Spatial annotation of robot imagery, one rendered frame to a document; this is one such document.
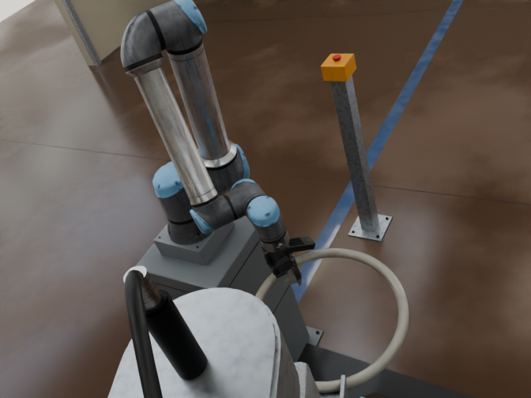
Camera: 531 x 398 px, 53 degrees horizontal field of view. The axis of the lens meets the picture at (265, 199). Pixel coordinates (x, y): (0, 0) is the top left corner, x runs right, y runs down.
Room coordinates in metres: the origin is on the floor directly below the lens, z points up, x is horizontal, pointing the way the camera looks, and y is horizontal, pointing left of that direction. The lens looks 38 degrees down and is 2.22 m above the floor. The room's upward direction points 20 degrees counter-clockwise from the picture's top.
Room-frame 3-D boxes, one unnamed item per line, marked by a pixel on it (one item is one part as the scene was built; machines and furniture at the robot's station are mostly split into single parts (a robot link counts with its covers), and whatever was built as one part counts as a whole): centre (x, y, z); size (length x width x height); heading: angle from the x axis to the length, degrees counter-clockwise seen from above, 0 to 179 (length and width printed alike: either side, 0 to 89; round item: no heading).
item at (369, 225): (2.23, -0.52, 0.54); 0.20 x 0.20 x 1.09; 48
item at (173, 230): (1.62, 0.30, 0.98); 0.19 x 0.19 x 0.10
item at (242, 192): (1.35, 0.05, 1.17); 0.12 x 0.12 x 0.09; 14
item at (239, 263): (1.62, 0.30, 0.42); 0.50 x 0.50 x 0.85; 49
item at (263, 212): (1.24, 0.02, 1.16); 0.10 x 0.09 x 0.12; 14
